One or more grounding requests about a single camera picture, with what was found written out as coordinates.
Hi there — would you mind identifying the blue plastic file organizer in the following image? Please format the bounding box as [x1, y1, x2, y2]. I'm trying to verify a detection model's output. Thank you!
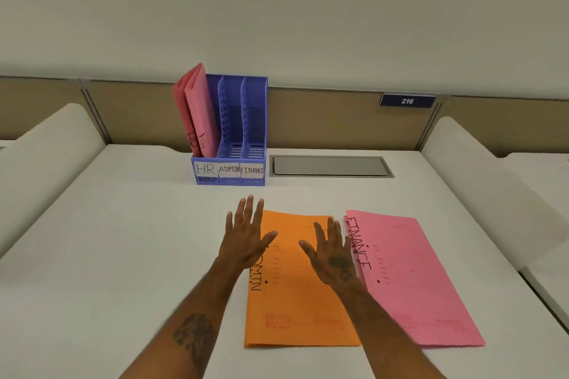
[191, 74, 269, 187]

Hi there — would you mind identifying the blue number sign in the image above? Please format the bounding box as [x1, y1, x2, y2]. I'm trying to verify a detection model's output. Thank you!
[379, 93, 437, 109]

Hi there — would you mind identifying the pink paper file folder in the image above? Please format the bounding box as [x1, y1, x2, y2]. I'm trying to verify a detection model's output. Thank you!
[343, 209, 486, 348]
[184, 63, 220, 158]
[172, 67, 202, 157]

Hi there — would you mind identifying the person's left hand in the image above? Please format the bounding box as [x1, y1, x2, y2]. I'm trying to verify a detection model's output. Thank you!
[216, 194, 279, 277]

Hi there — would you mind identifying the person's right forearm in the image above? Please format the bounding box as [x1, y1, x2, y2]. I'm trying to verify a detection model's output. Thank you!
[328, 280, 446, 379]

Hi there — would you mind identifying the white desk side divider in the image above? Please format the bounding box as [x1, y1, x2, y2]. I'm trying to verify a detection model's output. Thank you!
[420, 116, 557, 273]
[0, 103, 107, 259]

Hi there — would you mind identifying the beige desk partition panel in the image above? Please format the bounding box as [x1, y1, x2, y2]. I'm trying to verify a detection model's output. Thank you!
[0, 76, 569, 158]

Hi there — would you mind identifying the orange paper file folder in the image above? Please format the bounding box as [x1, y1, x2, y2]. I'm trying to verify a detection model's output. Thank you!
[244, 210, 362, 349]

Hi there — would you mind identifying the person's left forearm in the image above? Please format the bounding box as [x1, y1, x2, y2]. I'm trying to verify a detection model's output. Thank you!
[118, 264, 243, 379]

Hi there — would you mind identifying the person's right hand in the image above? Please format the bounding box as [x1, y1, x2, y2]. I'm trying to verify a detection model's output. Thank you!
[298, 216, 362, 289]

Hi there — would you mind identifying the grey desk cable hatch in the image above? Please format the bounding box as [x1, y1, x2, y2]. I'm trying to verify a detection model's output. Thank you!
[268, 155, 395, 179]

